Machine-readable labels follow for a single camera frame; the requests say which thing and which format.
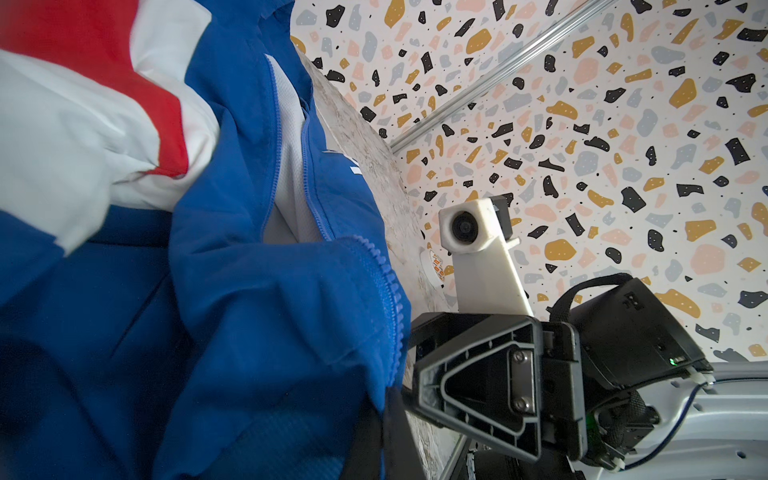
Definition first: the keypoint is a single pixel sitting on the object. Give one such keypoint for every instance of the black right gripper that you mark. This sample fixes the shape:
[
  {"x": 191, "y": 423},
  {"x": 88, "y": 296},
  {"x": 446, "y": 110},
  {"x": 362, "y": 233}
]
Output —
[{"x": 478, "y": 375}]

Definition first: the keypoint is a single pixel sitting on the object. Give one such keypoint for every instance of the blue red white jacket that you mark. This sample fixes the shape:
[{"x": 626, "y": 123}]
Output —
[{"x": 193, "y": 285}]

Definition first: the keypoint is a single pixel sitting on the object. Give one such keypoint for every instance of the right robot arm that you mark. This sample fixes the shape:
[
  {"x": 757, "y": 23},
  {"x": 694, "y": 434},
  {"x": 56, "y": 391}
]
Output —
[{"x": 614, "y": 389}]

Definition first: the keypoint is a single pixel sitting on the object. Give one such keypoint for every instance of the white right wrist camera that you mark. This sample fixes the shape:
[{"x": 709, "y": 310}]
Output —
[{"x": 479, "y": 236}]

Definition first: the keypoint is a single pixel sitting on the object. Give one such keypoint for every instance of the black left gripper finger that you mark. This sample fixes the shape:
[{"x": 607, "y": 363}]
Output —
[{"x": 383, "y": 446}]

